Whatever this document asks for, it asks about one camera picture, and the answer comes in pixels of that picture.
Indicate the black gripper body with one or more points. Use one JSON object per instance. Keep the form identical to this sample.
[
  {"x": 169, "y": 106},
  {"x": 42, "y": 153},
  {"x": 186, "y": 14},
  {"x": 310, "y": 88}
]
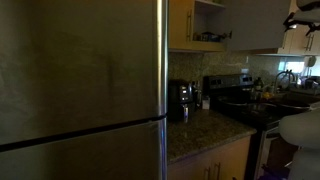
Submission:
[{"x": 290, "y": 22}]

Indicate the wooden cabinet door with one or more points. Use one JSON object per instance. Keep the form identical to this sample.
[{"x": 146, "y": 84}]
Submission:
[
  {"x": 256, "y": 24},
  {"x": 177, "y": 24}
]

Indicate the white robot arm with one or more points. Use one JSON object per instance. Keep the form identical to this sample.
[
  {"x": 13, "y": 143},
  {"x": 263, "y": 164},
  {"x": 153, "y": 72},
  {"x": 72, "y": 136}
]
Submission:
[{"x": 303, "y": 129}]

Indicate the kitchen sink faucet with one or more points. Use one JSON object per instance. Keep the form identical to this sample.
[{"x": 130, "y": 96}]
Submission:
[{"x": 284, "y": 79}]

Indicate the lower wooden base cabinet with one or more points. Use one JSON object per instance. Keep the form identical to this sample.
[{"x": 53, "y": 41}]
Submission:
[{"x": 227, "y": 162}]

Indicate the black electric stove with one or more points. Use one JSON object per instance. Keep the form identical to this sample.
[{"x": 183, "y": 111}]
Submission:
[{"x": 235, "y": 96}]

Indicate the small white container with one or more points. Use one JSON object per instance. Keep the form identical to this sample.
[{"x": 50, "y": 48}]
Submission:
[{"x": 206, "y": 102}]

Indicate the dark glass bottle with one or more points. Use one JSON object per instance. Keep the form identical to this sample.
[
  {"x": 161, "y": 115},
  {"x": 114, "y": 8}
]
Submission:
[{"x": 198, "y": 94}]

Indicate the black air fryer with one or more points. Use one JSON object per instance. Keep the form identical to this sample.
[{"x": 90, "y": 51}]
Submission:
[{"x": 180, "y": 100}]

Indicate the stainless steel refrigerator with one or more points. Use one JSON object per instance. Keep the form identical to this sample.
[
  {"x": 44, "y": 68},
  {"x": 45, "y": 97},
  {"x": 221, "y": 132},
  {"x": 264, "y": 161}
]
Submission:
[{"x": 83, "y": 89}]

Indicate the left steel cabinet handle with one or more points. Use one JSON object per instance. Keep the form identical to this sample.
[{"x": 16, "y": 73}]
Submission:
[{"x": 189, "y": 20}]

